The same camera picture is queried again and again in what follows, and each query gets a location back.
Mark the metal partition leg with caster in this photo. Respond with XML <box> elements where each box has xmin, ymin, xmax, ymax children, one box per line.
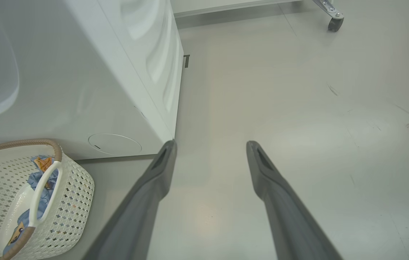
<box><xmin>311</xmin><ymin>0</ymin><xmax>345</xmax><ymax>32</ymax></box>

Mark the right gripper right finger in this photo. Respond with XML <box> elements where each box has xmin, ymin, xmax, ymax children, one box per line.
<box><xmin>246</xmin><ymin>140</ymin><xmax>344</xmax><ymax>260</ymax></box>

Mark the white rolling partition board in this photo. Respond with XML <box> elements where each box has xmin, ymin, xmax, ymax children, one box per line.
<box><xmin>170</xmin><ymin>0</ymin><xmax>304</xmax><ymax>18</ymax></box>

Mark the white front-load washing machine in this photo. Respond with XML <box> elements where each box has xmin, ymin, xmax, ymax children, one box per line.
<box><xmin>0</xmin><ymin>0</ymin><xmax>185</xmax><ymax>160</ymax></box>

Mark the blue cartoon print garment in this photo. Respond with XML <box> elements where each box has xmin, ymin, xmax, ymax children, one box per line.
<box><xmin>2</xmin><ymin>155</ymin><xmax>60</xmax><ymax>255</ymax></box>

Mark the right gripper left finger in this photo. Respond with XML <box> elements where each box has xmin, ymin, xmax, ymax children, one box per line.
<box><xmin>82</xmin><ymin>140</ymin><xmax>178</xmax><ymax>260</ymax></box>

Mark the round drain filter cover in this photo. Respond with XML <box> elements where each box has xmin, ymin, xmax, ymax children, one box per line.
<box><xmin>88</xmin><ymin>133</ymin><xmax>142</xmax><ymax>156</ymax></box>

